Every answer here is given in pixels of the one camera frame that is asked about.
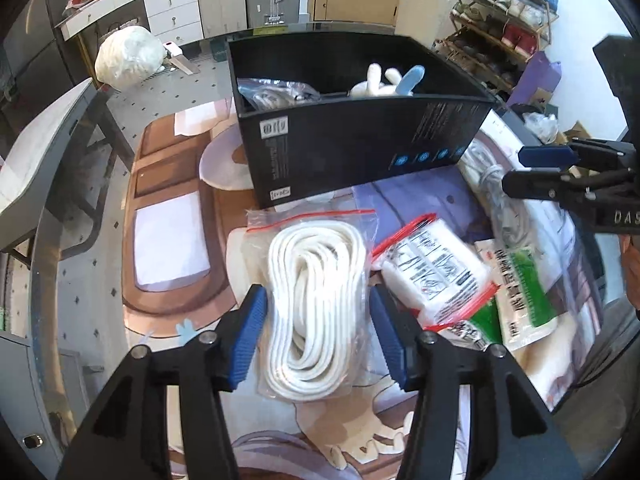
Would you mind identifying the small white handheld device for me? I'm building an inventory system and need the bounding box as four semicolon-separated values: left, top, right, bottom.
161;41;195;77

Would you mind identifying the bagged white cable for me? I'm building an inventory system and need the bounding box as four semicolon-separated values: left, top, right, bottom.
457;139;533;263

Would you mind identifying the metal shoe rack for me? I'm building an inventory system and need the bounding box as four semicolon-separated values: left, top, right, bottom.
447;0;560;93

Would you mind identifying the white plastic bag bundle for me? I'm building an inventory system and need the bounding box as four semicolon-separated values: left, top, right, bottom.
94;26;169;84

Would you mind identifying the bagged white rope coil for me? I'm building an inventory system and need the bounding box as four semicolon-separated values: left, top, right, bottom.
244;209;379;404

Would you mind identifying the printed table mat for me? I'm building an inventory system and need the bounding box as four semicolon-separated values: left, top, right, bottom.
121;99;603;480

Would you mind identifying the white blue plush toy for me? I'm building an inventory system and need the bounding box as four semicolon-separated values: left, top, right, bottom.
348;61;427;99

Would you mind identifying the zip bag with white pack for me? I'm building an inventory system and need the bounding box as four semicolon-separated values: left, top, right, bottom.
371;214;501;332

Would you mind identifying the white coffee table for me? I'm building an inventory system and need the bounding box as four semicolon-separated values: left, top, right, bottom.
0;76;137;267

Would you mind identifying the flat cardboard box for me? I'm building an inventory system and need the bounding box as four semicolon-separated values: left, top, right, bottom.
394;0;452;44

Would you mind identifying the purple bag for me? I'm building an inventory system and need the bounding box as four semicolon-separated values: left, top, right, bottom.
509;51;563;107

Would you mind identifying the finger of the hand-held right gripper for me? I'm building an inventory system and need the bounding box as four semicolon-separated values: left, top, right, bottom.
501;168;637;207
518;140;637;172

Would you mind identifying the black cardboard box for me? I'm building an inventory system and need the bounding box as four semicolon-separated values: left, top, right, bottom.
225;30;497;209

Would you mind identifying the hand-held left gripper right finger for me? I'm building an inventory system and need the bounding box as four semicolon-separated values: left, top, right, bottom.
369;285;585;480

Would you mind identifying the clear bag with cable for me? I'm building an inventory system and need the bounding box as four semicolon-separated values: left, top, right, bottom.
236;78;322;112

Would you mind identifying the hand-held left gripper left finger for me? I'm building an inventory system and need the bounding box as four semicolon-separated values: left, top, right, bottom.
55;284;269;480

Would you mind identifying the white drawer cabinet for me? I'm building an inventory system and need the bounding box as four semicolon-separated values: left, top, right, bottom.
54;0;204;46

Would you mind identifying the green white packet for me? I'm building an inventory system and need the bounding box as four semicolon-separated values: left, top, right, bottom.
439;300;503;352
474;236;572;352

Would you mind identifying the grey refrigerator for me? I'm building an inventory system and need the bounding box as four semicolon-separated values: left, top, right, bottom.
1;0;97;107

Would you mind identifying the person's right hand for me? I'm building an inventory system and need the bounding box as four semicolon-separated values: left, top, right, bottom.
619;234;640;311

